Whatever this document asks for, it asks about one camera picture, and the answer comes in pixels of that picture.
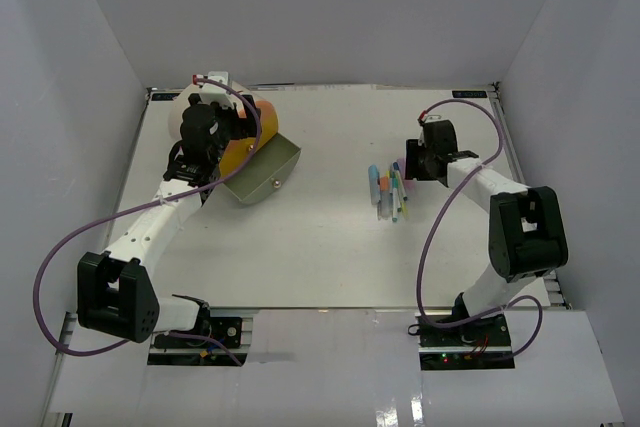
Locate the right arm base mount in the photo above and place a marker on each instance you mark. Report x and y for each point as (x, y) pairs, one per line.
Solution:
(483, 345)

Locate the teal cap marker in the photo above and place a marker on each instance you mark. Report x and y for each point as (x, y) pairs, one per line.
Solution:
(394, 217)

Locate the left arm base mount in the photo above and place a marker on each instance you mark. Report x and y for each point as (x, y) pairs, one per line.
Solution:
(216, 341)

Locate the green cap marker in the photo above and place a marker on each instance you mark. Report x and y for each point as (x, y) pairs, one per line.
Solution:
(395, 190)

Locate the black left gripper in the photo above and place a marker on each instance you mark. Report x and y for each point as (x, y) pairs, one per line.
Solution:
(245, 128)

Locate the peach top drawer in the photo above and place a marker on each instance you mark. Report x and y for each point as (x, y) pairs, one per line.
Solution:
(264, 108)

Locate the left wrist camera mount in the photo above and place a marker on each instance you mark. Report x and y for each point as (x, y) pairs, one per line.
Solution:
(211, 90)

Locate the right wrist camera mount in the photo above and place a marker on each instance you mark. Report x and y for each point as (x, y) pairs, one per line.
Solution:
(427, 117)

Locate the blue highlighter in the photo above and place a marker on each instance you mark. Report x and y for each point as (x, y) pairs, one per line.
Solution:
(374, 187)

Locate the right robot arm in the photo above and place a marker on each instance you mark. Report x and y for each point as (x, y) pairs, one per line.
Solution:
(526, 235)

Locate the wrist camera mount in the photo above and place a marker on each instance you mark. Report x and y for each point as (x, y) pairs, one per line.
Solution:
(427, 117)
(211, 90)

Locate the pink highlighter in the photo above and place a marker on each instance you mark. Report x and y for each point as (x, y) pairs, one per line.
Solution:
(410, 186)

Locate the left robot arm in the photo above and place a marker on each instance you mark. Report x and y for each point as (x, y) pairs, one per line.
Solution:
(115, 292)

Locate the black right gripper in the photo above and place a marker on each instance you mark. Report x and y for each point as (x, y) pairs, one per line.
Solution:
(413, 150)

